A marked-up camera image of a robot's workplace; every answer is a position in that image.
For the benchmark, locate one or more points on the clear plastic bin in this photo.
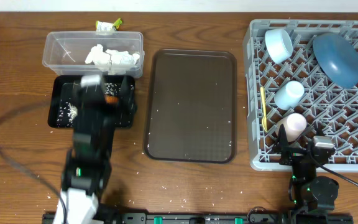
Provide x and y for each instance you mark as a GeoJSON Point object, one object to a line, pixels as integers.
{"type": "Point", "coordinates": [65, 52]}

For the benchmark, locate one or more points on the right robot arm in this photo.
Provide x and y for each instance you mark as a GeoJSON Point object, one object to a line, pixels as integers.
{"type": "Point", "coordinates": [313, 195]}

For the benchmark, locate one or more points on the pile of white rice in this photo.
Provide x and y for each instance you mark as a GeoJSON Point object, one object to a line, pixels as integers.
{"type": "Point", "coordinates": [66, 112]}

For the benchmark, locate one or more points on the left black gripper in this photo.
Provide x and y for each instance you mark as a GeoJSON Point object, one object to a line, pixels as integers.
{"type": "Point", "coordinates": [105, 106]}

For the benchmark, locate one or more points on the green snack wrapper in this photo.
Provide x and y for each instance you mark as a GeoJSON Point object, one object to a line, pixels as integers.
{"type": "Point", "coordinates": [107, 26]}

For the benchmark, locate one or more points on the dark blue plate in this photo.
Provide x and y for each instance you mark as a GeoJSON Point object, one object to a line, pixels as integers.
{"type": "Point", "coordinates": [337, 58]}

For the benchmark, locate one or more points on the orange carrot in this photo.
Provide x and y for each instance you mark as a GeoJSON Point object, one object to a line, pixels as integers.
{"type": "Point", "coordinates": [111, 100]}

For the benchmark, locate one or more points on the white tissue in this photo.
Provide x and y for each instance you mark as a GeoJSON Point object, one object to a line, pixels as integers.
{"type": "Point", "coordinates": [122, 57]}
{"type": "Point", "coordinates": [98, 56]}

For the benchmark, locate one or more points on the yellow plastic spoon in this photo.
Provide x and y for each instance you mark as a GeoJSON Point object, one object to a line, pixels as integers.
{"type": "Point", "coordinates": [263, 100]}

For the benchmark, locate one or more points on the grey dishwasher rack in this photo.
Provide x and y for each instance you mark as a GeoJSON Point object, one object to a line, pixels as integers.
{"type": "Point", "coordinates": [325, 105]}

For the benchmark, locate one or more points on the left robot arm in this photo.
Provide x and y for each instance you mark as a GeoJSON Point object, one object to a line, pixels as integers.
{"type": "Point", "coordinates": [87, 168]}

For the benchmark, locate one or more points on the light blue cup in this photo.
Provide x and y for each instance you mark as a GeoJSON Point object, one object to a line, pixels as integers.
{"type": "Point", "coordinates": [289, 95]}

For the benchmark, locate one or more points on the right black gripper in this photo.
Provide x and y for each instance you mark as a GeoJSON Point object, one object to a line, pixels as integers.
{"type": "Point", "coordinates": [295, 156]}

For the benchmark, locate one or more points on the black rectangular tray bin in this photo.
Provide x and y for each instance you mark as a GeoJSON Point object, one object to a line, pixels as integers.
{"type": "Point", "coordinates": [59, 81]}

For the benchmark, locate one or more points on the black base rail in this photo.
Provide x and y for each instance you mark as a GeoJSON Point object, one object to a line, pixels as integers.
{"type": "Point", "coordinates": [197, 218]}

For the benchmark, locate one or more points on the dark brown serving tray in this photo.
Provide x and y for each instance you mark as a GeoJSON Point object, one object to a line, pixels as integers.
{"type": "Point", "coordinates": [192, 107]}

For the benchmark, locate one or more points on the light blue bowl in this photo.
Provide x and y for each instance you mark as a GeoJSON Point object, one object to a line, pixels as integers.
{"type": "Point", "coordinates": [278, 44]}

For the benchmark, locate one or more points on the pink cup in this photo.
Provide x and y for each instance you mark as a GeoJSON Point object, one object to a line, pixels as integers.
{"type": "Point", "coordinates": [294, 125]}

